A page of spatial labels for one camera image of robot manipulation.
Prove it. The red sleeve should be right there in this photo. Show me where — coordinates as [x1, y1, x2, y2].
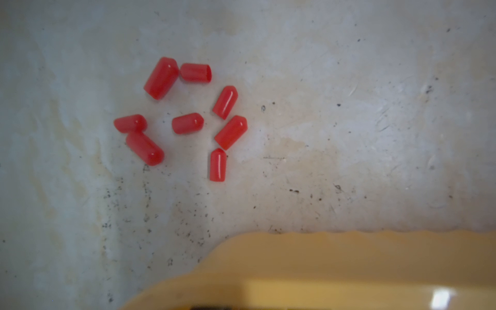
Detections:
[126, 132, 165, 166]
[213, 85, 238, 120]
[180, 63, 213, 83]
[172, 113, 204, 134]
[114, 114, 148, 134]
[144, 57, 180, 100]
[209, 149, 227, 182]
[214, 116, 248, 151]

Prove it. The yellow plastic storage box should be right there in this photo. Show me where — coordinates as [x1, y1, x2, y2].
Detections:
[125, 231, 495, 309]

